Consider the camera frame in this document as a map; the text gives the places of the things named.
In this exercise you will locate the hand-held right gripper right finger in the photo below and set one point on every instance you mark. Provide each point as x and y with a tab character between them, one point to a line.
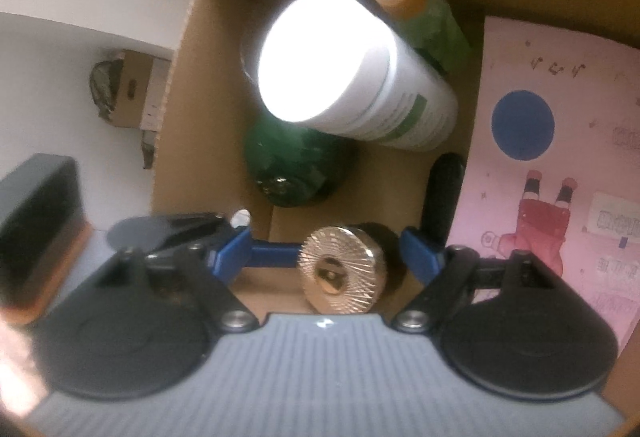
420	254

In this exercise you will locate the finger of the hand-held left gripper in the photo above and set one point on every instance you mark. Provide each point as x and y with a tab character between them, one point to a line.
275	253

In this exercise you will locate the black jar with gold lid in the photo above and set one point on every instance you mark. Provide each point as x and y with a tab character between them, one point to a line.
335	267

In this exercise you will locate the camouflage cloth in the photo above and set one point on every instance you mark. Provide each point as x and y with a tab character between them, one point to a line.
105	87

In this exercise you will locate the black cylinder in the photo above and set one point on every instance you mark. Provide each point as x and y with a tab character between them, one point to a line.
442	197

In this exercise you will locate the green spray bottle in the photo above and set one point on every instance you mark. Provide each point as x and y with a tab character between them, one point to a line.
440	27

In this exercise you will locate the white plastic bottle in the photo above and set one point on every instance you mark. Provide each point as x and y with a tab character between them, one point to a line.
400	107

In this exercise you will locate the pink book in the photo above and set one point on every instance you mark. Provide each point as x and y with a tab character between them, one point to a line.
590	82

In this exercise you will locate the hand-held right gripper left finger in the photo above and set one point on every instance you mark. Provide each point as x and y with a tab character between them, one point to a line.
235	254

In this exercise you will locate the brown cardboard box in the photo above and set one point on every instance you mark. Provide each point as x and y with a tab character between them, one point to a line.
225	42

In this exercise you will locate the brown and white carton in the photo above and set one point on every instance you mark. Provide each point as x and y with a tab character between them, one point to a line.
145	87

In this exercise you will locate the dark green round jar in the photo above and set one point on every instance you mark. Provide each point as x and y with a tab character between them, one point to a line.
295	157

